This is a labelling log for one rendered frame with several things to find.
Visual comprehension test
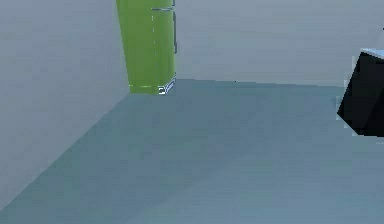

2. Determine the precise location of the black kitchen cabinet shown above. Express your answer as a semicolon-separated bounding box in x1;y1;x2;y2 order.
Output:
336;48;384;138

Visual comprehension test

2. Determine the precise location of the green fridge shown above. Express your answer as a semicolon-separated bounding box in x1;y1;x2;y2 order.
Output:
115;0;178;96

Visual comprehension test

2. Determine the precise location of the grey fridge handle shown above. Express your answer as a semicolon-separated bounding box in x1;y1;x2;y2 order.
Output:
172;11;178;55

